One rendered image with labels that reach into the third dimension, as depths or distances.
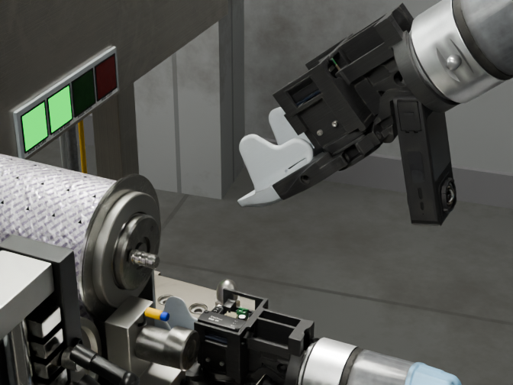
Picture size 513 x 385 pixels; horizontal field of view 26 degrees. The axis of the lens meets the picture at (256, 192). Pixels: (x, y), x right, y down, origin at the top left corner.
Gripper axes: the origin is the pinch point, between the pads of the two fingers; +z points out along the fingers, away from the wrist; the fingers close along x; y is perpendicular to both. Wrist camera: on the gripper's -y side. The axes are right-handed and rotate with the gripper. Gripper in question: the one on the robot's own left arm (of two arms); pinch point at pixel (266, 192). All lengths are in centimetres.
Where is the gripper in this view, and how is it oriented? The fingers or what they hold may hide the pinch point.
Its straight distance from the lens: 95.9
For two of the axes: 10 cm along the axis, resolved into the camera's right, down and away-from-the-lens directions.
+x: -4.2, 4.5, -7.9
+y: -5.8, -8.0, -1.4
